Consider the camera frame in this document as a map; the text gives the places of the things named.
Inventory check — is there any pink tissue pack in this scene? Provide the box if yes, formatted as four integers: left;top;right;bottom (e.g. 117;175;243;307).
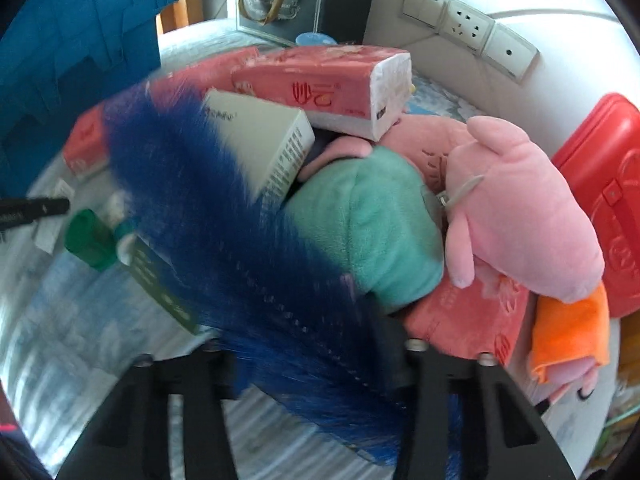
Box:
232;46;412;142
62;47;259;177
401;259;529;365

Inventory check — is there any blue fluffy duster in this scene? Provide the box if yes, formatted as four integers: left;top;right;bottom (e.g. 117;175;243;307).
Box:
102;81;464;467

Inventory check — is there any green printed box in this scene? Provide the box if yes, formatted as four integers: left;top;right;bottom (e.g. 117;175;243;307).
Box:
117;233;207;335

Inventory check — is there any orange-dress pig plush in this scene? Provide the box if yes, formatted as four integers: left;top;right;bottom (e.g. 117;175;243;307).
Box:
528;283;610;404

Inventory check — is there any green-dress pig plush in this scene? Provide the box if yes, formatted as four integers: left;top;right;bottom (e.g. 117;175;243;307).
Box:
284;136;445;314

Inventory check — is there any pink pig plush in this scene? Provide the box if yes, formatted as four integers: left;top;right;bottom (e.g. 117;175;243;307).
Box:
444;116;604;304

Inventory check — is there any black pen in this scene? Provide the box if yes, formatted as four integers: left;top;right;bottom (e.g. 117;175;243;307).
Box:
0;197;70;231

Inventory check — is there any pink-face pig plush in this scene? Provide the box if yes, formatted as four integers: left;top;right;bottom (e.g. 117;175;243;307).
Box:
378;114;474;194

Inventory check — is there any white cardboard box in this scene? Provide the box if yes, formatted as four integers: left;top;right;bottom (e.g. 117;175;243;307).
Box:
203;90;314;205

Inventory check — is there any red plastic suitcase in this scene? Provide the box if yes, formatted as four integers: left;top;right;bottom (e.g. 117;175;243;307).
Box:
552;93;639;318

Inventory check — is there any blue plastic crate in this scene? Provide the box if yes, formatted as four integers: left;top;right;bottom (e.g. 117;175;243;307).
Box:
1;0;176;197

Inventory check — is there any dark green gift bag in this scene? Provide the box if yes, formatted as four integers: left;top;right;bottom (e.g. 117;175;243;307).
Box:
236;0;372;44

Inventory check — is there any white single-hole wall plate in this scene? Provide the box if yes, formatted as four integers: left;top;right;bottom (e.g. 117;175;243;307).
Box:
480;24;538;82

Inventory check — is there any white wall power socket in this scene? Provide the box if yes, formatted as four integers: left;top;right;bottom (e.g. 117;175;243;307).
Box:
438;0;495;56

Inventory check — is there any white wall switch panel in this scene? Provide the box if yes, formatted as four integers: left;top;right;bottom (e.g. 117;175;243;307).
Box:
401;0;449;29

